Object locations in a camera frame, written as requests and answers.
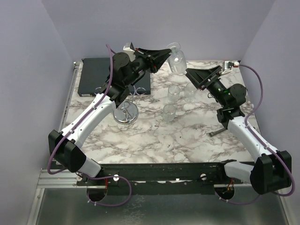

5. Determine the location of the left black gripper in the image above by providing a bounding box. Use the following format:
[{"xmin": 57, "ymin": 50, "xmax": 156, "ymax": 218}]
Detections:
[{"xmin": 124, "ymin": 48, "xmax": 171, "ymax": 86}]

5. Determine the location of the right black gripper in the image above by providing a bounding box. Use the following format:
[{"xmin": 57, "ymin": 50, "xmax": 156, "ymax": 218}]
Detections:
[{"xmin": 187, "ymin": 65, "xmax": 229, "ymax": 108}]

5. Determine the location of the clear wine glass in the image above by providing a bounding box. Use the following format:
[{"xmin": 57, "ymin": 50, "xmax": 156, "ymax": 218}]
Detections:
[
  {"xmin": 167, "ymin": 85, "xmax": 180, "ymax": 104},
  {"xmin": 162, "ymin": 104, "xmax": 176, "ymax": 123},
  {"xmin": 167, "ymin": 43, "xmax": 187, "ymax": 75},
  {"xmin": 184, "ymin": 83, "xmax": 197, "ymax": 102}
]

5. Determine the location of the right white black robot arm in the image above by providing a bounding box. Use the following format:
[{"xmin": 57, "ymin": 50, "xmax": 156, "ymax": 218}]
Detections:
[{"xmin": 186, "ymin": 66, "xmax": 295, "ymax": 196}]

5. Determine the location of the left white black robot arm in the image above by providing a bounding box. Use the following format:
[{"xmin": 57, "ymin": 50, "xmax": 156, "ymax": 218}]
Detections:
[{"xmin": 47, "ymin": 47, "xmax": 171, "ymax": 185}]

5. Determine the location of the chrome wine glass rack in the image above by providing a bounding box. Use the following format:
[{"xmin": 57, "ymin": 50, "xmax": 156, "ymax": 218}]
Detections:
[{"xmin": 92, "ymin": 86, "xmax": 139, "ymax": 125}]

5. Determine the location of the dark flat rack box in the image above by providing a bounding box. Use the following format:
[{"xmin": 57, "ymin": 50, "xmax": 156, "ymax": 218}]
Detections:
[{"xmin": 77, "ymin": 58, "xmax": 151, "ymax": 97}]

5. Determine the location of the dark metal T tool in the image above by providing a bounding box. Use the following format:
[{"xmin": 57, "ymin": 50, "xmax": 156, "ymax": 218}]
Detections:
[{"xmin": 209, "ymin": 128, "xmax": 226, "ymax": 137}]

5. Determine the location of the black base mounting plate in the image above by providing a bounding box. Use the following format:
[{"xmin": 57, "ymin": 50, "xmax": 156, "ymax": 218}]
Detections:
[{"xmin": 74, "ymin": 163, "xmax": 241, "ymax": 199}]

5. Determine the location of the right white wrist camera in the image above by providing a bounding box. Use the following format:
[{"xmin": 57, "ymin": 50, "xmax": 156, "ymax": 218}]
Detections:
[{"xmin": 221, "ymin": 60, "xmax": 240, "ymax": 75}]

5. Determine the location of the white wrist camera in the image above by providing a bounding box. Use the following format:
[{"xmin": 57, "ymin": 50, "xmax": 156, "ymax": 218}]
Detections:
[
  {"xmin": 221, "ymin": 60, "xmax": 240, "ymax": 75},
  {"xmin": 123, "ymin": 42, "xmax": 135, "ymax": 53}
]

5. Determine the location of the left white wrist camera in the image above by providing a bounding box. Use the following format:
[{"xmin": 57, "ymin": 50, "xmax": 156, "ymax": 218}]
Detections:
[{"xmin": 123, "ymin": 42, "xmax": 135, "ymax": 53}]

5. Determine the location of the aluminium frame rail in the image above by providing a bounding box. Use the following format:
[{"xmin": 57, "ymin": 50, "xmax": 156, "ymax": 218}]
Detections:
[{"xmin": 37, "ymin": 61, "xmax": 262, "ymax": 188}]

